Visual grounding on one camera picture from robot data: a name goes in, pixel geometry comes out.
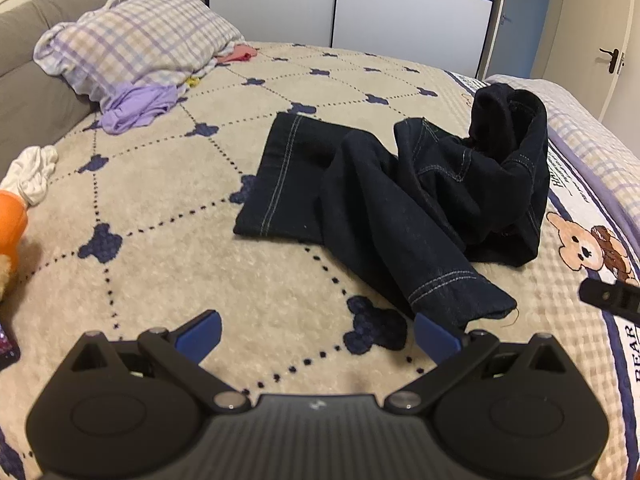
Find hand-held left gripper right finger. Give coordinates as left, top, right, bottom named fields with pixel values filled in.
left=387, top=312, right=568, bottom=413

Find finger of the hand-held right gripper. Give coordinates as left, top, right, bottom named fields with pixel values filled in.
left=579, top=276, right=640, bottom=322

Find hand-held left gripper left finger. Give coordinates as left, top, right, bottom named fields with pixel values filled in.
left=70, top=309, right=251, bottom=413

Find dark denim jeans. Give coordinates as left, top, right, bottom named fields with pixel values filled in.
left=233, top=83, right=549, bottom=328

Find beige bear-print blanket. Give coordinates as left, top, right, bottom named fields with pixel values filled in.
left=0, top=42, right=640, bottom=480

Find purple plaid quilt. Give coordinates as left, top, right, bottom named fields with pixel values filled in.
left=487, top=74, right=640, bottom=241

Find dark smartphone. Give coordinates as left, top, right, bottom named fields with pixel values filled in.
left=0, top=322, right=22, bottom=373

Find orange plush toy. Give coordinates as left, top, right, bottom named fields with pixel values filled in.
left=0, top=190, right=28, bottom=273

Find white crumpled cloth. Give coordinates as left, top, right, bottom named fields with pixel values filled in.
left=0, top=145, right=60, bottom=207

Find purple garment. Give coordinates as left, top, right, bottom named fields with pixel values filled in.
left=100, top=82, right=188, bottom=136

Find cream door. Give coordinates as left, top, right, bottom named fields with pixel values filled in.
left=530, top=0, right=640, bottom=121

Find pink cloth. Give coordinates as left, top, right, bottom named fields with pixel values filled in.
left=216, top=44, right=258, bottom=65

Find blue door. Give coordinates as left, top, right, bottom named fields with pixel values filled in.
left=495, top=0, right=556, bottom=78

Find grey upholstered headboard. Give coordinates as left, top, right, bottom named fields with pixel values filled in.
left=0, top=0, right=178, bottom=176

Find purple plaid pillow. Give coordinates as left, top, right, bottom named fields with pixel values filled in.
left=33, top=0, right=246, bottom=103

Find white and teal wardrobe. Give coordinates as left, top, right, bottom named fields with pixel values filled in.
left=207, top=0, right=506, bottom=81

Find black door handle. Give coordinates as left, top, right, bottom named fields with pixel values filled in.
left=599, top=47, right=626, bottom=76

